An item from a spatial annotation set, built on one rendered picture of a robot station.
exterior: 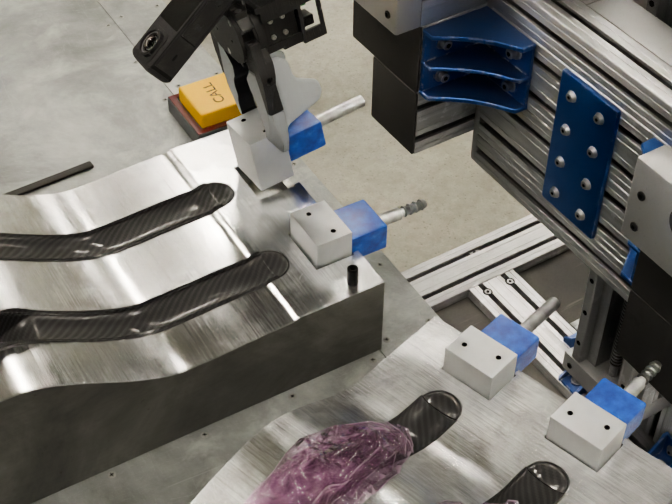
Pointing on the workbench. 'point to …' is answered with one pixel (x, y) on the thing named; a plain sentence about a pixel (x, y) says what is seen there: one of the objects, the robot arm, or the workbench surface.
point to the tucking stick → (51, 179)
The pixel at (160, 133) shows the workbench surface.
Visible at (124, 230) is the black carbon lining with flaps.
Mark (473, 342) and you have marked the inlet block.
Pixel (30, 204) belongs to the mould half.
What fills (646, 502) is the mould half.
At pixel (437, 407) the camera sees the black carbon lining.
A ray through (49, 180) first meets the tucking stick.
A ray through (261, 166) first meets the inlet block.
